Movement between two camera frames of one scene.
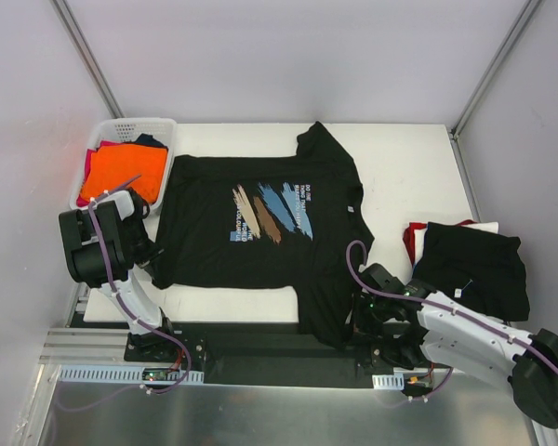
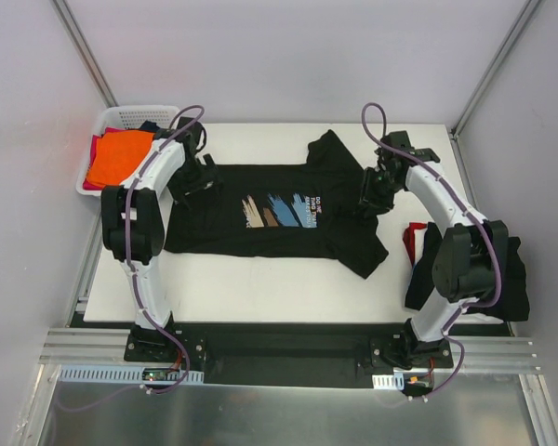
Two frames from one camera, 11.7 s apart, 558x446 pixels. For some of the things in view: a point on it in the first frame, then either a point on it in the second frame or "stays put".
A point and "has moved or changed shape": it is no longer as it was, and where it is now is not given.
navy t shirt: (148, 139) to (149, 125)
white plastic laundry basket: (125, 153) to (124, 117)
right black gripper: (360, 313) to (374, 194)
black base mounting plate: (278, 354) stays put
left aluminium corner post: (88, 59) stays put
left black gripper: (150, 253) to (197, 178)
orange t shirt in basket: (118, 163) stays put
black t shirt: (263, 222) has moved or changed shape
